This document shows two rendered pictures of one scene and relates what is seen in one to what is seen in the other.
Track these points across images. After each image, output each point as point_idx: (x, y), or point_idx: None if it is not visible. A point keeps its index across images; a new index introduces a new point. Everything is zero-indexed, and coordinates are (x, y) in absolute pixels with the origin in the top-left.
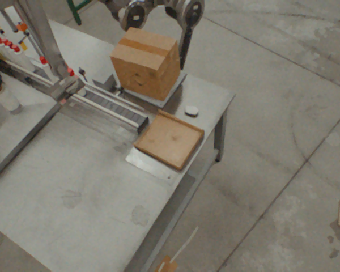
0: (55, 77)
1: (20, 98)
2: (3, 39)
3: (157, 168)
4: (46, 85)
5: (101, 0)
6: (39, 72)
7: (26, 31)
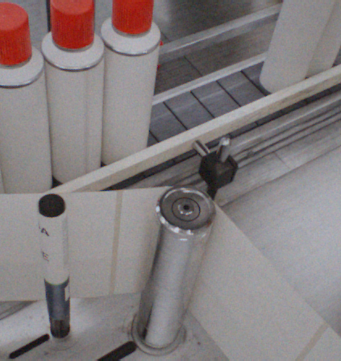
0: None
1: (327, 259)
2: None
3: None
4: (276, 127)
5: None
6: (163, 127)
7: None
